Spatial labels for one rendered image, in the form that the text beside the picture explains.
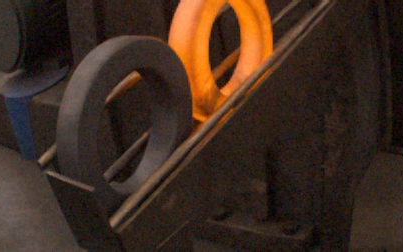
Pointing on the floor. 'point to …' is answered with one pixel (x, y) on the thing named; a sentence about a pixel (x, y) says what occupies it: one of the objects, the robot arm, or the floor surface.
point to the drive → (13, 40)
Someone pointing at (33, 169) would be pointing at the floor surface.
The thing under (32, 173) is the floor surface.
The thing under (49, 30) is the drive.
